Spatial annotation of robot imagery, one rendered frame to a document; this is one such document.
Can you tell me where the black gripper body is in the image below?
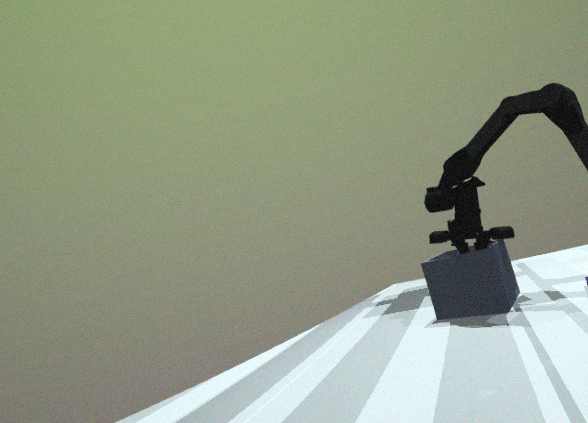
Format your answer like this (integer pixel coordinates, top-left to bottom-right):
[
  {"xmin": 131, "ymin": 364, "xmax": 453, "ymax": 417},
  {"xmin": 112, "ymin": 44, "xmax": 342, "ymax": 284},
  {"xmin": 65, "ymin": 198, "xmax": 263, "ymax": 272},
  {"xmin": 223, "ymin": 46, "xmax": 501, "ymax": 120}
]
[{"xmin": 429, "ymin": 205, "xmax": 515, "ymax": 244}]

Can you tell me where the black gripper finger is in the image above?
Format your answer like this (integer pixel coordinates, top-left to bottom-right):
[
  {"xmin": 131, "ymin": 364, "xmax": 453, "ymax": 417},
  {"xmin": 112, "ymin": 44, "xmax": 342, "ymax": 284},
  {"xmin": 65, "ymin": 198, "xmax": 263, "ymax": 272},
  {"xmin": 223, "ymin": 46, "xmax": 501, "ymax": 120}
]
[
  {"xmin": 474, "ymin": 241, "xmax": 492, "ymax": 250},
  {"xmin": 451, "ymin": 242, "xmax": 469, "ymax": 254}
]

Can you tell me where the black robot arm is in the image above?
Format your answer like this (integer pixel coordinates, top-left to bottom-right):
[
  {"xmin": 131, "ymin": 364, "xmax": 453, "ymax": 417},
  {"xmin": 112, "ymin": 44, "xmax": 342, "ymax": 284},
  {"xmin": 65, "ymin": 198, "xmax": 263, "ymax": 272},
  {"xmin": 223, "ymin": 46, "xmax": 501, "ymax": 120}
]
[{"xmin": 424, "ymin": 83, "xmax": 588, "ymax": 213}]

